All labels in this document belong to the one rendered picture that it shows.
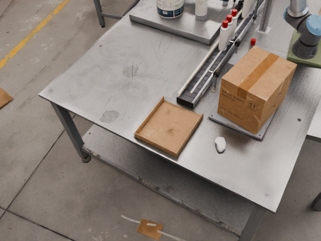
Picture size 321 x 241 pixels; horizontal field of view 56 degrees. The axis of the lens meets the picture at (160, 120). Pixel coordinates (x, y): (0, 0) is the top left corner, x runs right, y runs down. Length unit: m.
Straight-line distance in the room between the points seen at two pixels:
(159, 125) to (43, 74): 2.07
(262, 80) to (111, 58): 1.05
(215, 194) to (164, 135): 0.69
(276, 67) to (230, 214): 1.00
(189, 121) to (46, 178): 1.42
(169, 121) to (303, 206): 1.25
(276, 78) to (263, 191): 0.53
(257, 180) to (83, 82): 1.19
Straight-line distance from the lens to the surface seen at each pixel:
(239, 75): 1.52
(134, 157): 2.29
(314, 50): 2.11
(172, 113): 1.71
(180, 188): 2.14
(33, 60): 3.73
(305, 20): 2.03
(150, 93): 1.82
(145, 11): 2.41
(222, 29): 1.92
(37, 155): 2.83
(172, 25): 2.24
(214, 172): 1.51
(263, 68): 1.57
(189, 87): 1.78
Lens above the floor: 2.16
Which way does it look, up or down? 52 degrees down
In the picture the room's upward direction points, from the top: 7 degrees counter-clockwise
